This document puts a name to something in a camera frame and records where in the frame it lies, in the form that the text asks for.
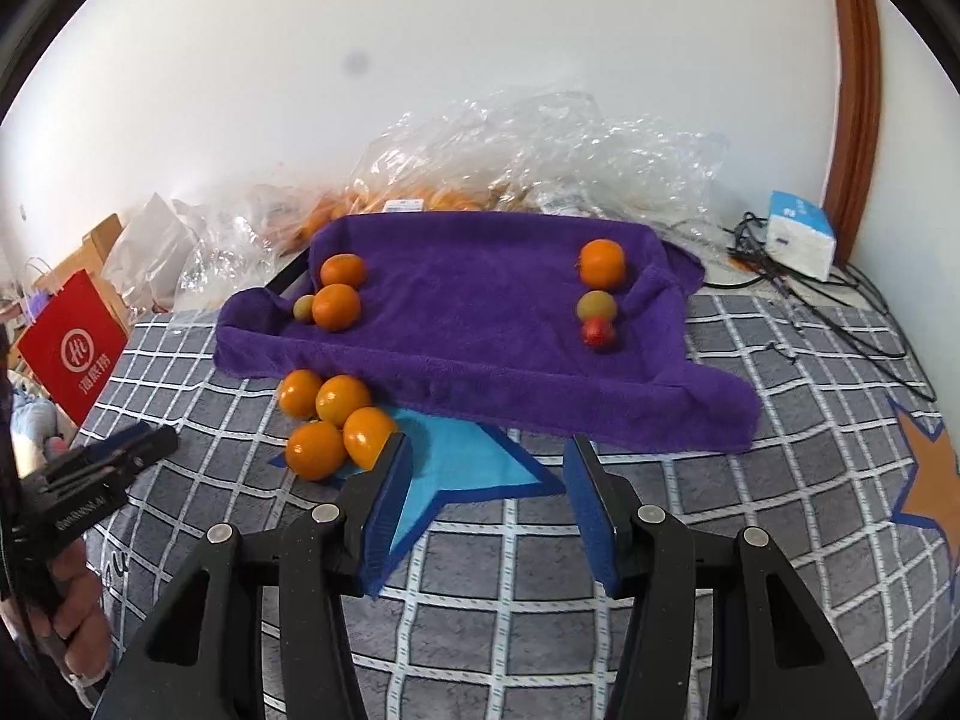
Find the brown wooden door frame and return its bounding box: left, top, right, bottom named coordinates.
left=821, top=0, right=882, bottom=267

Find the person's left hand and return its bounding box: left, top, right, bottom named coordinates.
left=45, top=540, right=113, bottom=683

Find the white and blue tissue box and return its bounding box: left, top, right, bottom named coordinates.
left=765, top=190, right=837, bottom=282

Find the purple towel lined tray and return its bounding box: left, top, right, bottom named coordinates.
left=214, top=211, right=764, bottom=455

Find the orange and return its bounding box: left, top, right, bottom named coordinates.
left=579, top=238, right=627, bottom=290
left=320, top=253, right=368, bottom=290
left=311, top=283, right=362, bottom=332
left=315, top=374, right=374, bottom=428
left=276, top=369, right=325, bottom=419
left=286, top=420, right=348, bottom=482
left=343, top=406, right=398, bottom=470

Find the white translucent plastic bag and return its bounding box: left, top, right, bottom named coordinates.
left=101, top=193, right=203, bottom=308

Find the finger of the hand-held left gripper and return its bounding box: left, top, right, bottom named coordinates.
left=46, top=424, right=155, bottom=482
left=90, top=426, right=179, bottom=492

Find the large clear plastic bag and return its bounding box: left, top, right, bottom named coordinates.
left=352, top=90, right=732, bottom=241

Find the tangled black cable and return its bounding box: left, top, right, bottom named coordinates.
left=671, top=214, right=938, bottom=402

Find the red paper bag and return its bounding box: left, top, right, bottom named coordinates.
left=16, top=259, right=132, bottom=427

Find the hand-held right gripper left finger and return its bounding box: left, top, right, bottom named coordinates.
left=90, top=433, right=416, bottom=720

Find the bag of small oranges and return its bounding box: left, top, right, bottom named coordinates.
left=289, top=187, right=526, bottom=248

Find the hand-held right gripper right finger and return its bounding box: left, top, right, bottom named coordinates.
left=562, top=433, right=878, bottom=720

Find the crumpled clear plastic bag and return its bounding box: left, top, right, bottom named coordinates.
left=176, top=187, right=316, bottom=293

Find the grey checked bed sheet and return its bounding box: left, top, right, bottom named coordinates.
left=75, top=262, right=960, bottom=720

